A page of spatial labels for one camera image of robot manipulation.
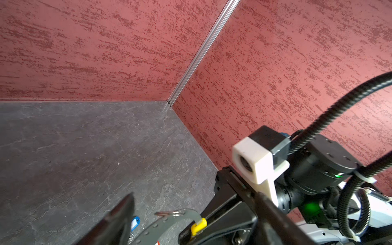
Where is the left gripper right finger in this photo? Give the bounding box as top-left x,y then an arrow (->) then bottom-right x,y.
255,193 -> 315,245

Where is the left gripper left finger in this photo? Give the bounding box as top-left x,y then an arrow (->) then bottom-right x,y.
74,192 -> 135,245

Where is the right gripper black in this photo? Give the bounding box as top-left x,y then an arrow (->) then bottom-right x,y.
177,166 -> 280,245

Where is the yellow capped key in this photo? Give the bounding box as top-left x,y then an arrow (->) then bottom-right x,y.
190,218 -> 207,237

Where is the metal keyring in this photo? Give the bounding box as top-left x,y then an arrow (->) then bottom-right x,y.
131,209 -> 202,245

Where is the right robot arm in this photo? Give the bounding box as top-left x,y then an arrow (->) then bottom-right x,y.
178,126 -> 392,245

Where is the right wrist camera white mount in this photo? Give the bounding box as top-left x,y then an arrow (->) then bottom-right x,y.
232,126 -> 291,206

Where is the black corrugated cable conduit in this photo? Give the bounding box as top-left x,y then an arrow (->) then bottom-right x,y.
287,71 -> 392,243

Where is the right aluminium corner post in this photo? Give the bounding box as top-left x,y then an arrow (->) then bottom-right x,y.
167,0 -> 240,107

